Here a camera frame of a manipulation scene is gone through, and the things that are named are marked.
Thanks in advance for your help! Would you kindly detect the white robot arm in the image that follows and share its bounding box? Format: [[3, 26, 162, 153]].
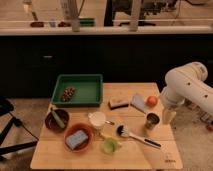
[[159, 62, 213, 125]]

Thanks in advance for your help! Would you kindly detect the metal can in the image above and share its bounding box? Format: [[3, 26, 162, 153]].
[[145, 113, 160, 130]]

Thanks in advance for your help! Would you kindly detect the orange fruit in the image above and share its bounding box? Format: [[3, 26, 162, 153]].
[[146, 96, 158, 107]]

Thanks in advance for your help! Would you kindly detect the wooden folding table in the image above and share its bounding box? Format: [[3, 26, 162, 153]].
[[30, 83, 183, 171]]

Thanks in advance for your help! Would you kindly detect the black white brush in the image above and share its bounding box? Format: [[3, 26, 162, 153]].
[[116, 125, 161, 148]]

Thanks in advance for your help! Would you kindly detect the green small cup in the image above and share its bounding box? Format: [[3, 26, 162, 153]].
[[100, 133, 122, 155]]

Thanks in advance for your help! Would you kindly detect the white cup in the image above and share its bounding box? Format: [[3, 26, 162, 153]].
[[88, 112, 114, 130]]

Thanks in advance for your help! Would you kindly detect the green plastic tray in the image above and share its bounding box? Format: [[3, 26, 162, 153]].
[[51, 74, 103, 107]]

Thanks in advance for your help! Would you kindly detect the orange bowl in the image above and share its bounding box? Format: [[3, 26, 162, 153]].
[[64, 123, 94, 152]]

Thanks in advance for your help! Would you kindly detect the blue sponge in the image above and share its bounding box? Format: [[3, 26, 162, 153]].
[[66, 130, 88, 150]]

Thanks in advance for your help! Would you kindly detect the red grape bunch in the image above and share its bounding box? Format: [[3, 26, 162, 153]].
[[61, 87, 75, 102]]

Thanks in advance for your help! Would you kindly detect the green cucumber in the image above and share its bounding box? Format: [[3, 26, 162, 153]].
[[50, 108, 65, 129]]

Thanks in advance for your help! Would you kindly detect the dark brown bowl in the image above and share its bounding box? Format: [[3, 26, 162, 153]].
[[45, 109, 69, 133]]

